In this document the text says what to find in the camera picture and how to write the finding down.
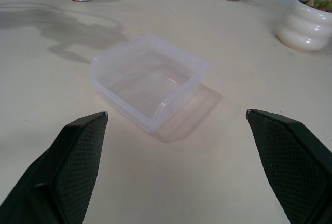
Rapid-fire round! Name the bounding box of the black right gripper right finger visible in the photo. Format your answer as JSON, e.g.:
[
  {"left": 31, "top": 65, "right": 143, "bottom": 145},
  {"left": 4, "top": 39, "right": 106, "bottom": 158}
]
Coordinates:
[{"left": 245, "top": 108, "right": 332, "bottom": 224}]

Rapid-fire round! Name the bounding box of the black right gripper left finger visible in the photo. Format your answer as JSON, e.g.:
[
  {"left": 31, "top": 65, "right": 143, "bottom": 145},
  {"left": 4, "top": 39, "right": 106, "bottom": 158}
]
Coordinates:
[{"left": 0, "top": 111, "right": 109, "bottom": 224}]

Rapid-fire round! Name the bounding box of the clear plastic container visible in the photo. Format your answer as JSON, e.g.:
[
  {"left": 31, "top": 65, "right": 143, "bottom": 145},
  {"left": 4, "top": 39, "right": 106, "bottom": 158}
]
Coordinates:
[{"left": 89, "top": 34, "right": 210, "bottom": 136}]

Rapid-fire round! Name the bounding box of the white ribbed ceramic plant pot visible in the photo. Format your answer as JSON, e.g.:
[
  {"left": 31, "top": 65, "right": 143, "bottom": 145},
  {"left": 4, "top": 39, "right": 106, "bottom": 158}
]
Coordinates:
[{"left": 275, "top": 0, "right": 332, "bottom": 52}]

